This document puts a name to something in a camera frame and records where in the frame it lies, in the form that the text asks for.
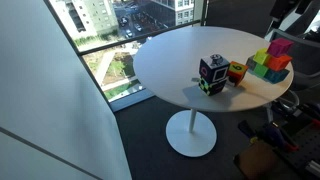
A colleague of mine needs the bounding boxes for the orange plush cube number 6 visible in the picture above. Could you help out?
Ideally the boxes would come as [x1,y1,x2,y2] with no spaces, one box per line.
[226,60,250,88]

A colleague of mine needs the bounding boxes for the grey block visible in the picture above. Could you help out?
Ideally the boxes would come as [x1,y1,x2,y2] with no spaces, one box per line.
[245,55,258,72]

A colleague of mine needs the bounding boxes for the blue block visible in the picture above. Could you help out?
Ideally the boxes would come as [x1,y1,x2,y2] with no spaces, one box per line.
[264,68,291,85]

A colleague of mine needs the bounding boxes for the navy plush cube number 4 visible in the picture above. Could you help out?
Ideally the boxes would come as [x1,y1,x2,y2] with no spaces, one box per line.
[199,53,231,85]

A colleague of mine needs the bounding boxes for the dark window frame bar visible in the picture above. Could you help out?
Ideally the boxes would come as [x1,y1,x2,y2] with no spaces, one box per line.
[43,0,209,113]

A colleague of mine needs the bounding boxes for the grey office chair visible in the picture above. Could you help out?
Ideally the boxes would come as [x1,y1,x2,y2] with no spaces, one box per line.
[264,28,320,92]

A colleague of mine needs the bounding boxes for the pink block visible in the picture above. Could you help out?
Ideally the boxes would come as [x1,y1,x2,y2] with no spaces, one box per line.
[266,37,295,58]

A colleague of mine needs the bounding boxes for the green block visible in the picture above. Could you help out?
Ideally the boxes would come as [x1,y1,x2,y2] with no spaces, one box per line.
[253,63,270,79]

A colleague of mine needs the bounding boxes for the black green checkered plush cube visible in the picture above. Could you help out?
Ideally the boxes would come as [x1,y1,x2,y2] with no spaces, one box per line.
[191,76,229,97]

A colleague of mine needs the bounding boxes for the orange block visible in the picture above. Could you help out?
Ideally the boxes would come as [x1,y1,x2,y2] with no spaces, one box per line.
[265,54,293,72]

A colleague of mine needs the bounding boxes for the brown board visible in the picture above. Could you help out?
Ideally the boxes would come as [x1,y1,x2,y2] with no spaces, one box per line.
[233,139,301,180]

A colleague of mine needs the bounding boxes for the red black clamp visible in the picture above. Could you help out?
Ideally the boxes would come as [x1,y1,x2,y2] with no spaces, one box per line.
[298,101,320,128]

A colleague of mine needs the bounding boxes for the yellow-green block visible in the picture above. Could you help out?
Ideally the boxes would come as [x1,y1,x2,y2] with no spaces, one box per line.
[253,47,271,66]

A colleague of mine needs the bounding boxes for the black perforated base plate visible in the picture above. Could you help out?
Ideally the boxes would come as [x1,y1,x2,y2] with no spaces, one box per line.
[273,122,320,180]

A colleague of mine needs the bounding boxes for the blue clamp with orange tips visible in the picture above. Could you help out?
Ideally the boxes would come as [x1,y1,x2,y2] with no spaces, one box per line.
[237,119,300,153]

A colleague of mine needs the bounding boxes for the white table pedestal base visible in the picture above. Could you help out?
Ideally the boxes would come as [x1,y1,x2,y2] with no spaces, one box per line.
[165,108,218,158]

